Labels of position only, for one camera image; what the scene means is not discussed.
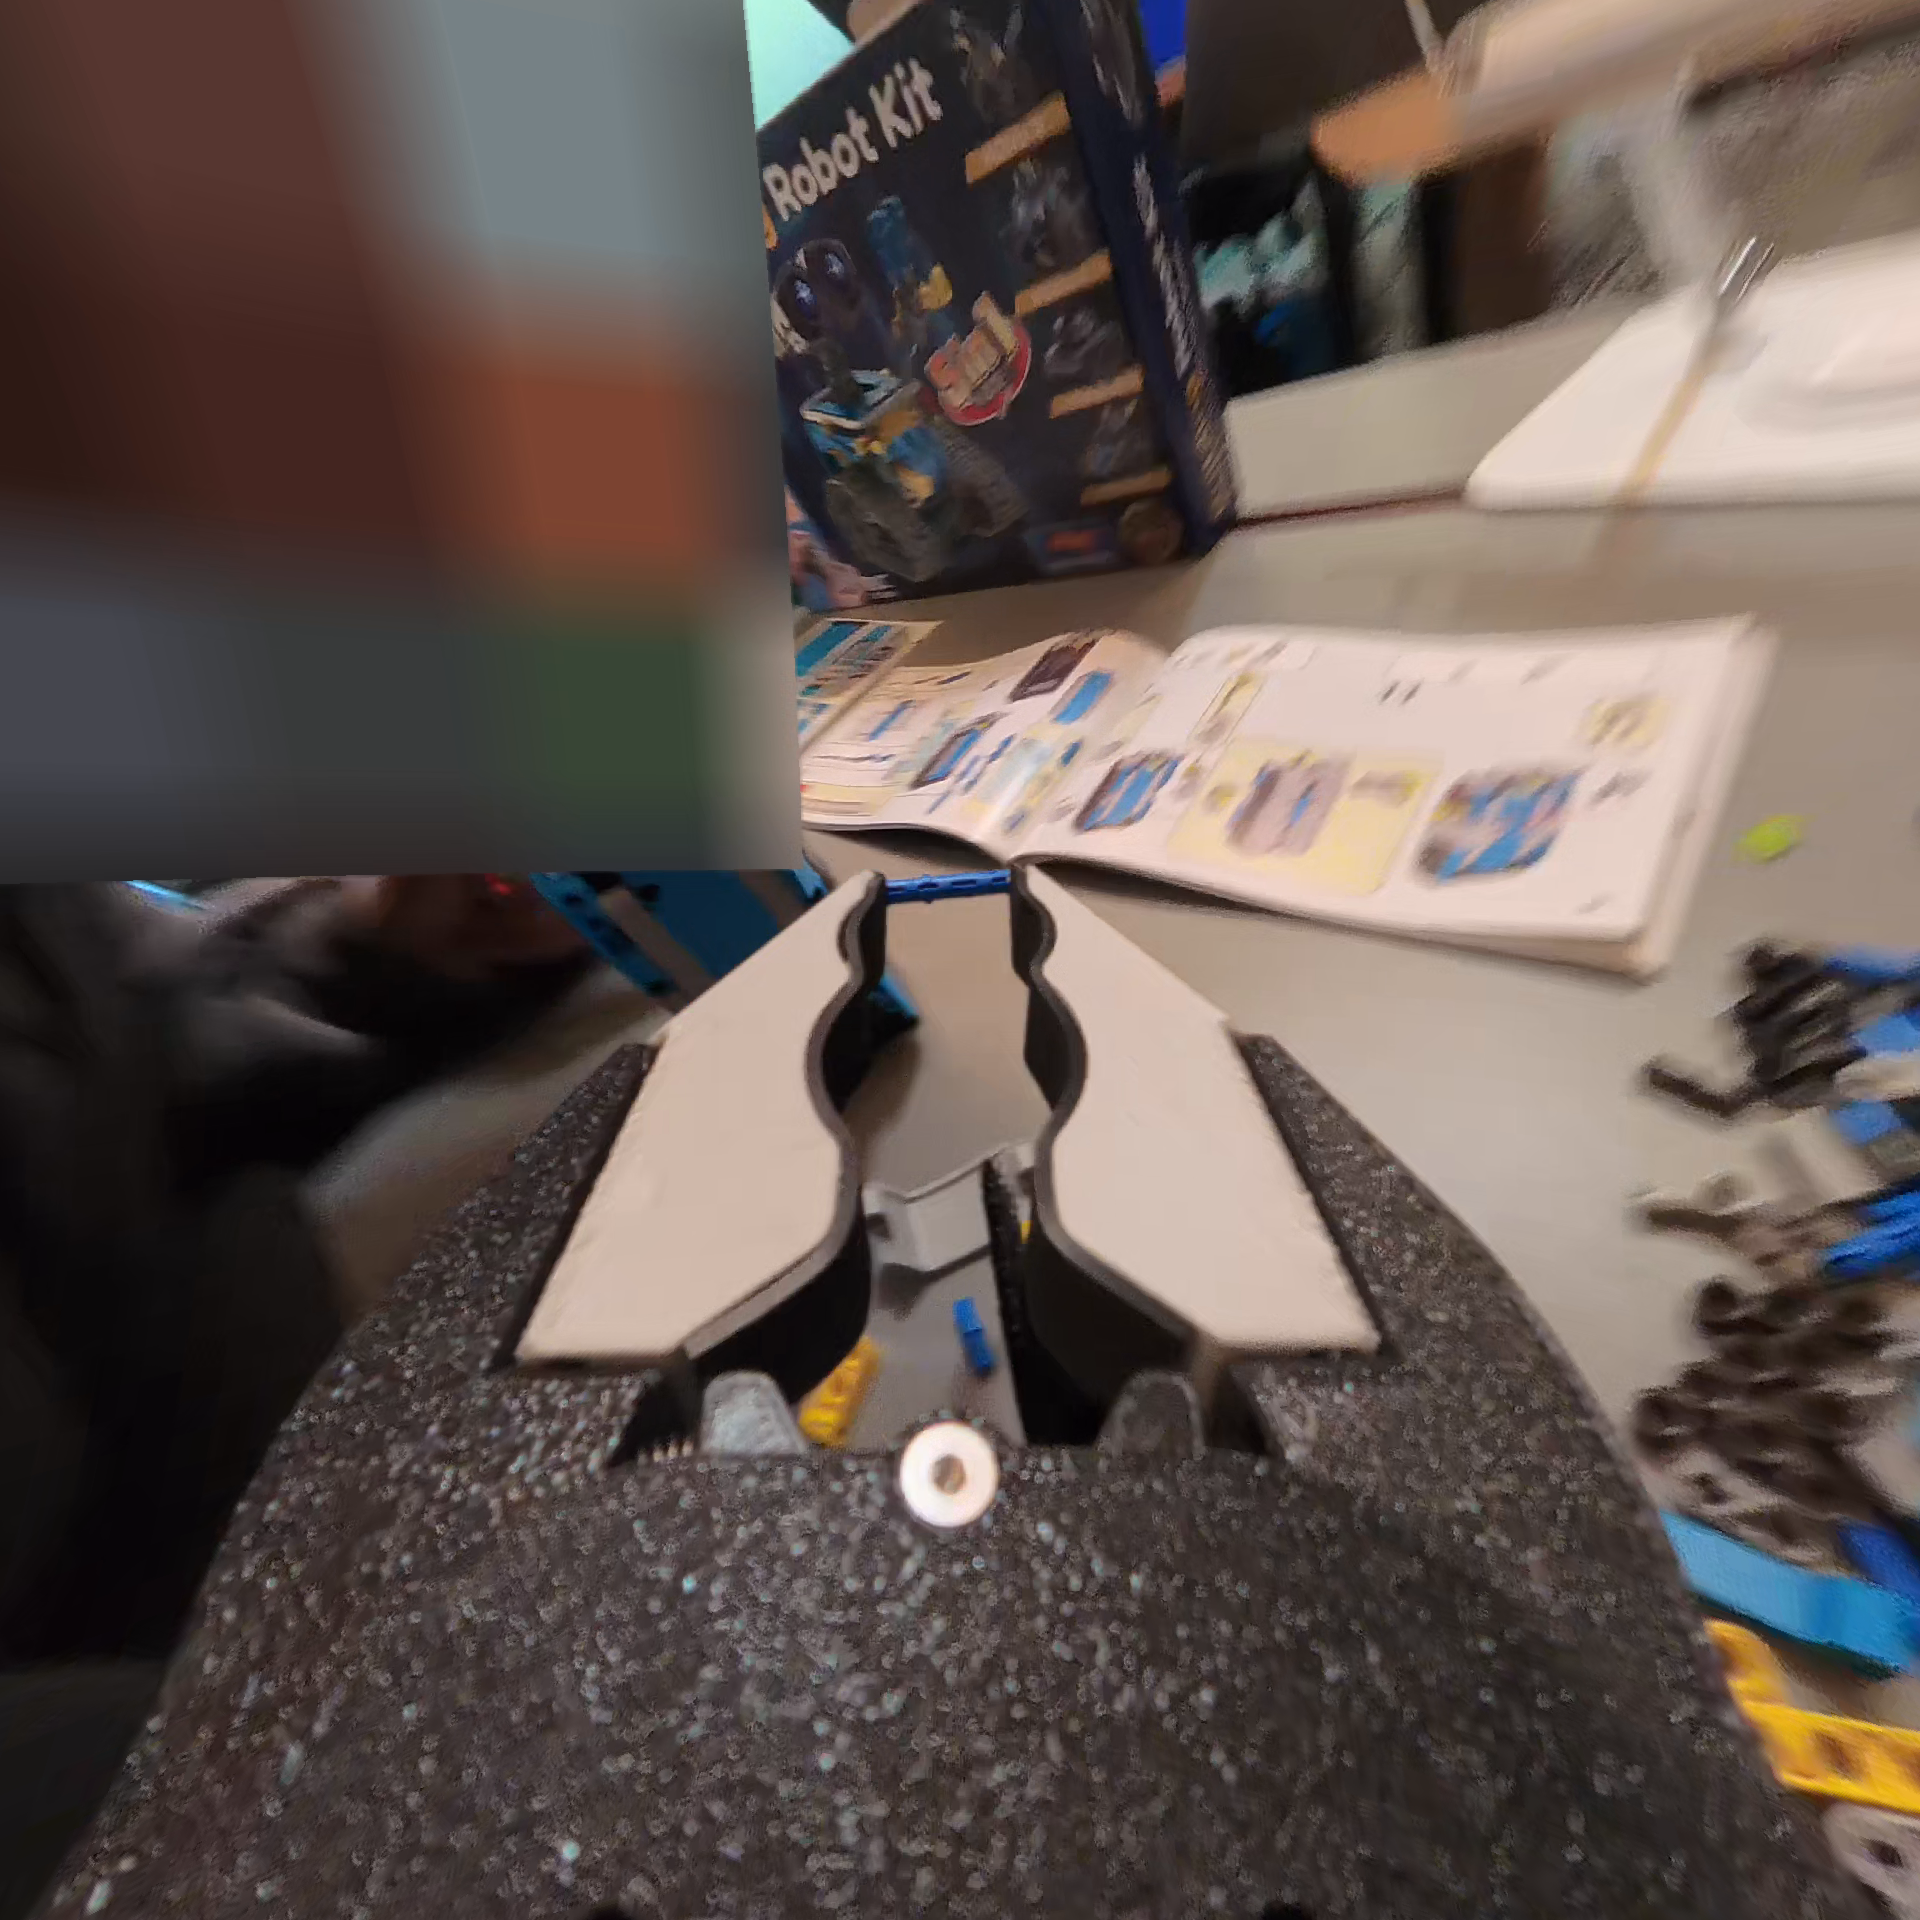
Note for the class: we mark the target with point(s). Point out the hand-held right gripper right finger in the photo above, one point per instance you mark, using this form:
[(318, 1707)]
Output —
[(1201, 1200)]

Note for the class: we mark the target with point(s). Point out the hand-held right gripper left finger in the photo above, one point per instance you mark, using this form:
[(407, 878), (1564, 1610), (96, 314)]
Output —
[(707, 1200)]

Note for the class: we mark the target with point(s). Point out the grey toy brick bracket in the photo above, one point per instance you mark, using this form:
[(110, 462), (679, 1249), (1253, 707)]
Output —
[(932, 1231)]

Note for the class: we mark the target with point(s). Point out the small yellow toy brick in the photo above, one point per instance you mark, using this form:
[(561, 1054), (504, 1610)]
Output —
[(843, 1390)]

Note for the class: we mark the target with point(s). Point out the grey blue toy brick assembly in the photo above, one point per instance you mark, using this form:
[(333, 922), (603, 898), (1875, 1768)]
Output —
[(675, 915)]

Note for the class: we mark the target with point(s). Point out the brick instruction booklet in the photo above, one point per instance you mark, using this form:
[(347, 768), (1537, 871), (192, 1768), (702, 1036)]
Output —
[(1352, 779)]

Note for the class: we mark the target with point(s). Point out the pile of small toy bricks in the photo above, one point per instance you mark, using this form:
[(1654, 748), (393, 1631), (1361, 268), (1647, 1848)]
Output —
[(1801, 1200)]

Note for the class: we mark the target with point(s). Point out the person's left forearm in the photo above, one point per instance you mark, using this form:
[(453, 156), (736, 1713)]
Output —
[(151, 1200)]

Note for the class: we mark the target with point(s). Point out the grey desk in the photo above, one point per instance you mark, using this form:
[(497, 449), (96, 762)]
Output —
[(1501, 1019)]

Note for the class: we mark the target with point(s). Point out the white desk stand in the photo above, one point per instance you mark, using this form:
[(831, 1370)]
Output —
[(1740, 392)]

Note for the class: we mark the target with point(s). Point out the blue toy brick pin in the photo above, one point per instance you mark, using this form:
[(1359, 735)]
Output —
[(977, 1336)]

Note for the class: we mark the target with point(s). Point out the blue sticker sheet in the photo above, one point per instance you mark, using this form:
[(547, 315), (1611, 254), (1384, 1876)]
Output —
[(855, 675)]

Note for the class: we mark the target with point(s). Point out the small lime green brick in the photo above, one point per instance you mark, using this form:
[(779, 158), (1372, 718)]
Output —
[(1772, 838)]

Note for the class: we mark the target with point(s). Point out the toy robot kit box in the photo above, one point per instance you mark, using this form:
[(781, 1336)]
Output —
[(990, 271)]

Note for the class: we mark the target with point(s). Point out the tan board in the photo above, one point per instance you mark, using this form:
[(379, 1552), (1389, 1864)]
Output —
[(1411, 122)]

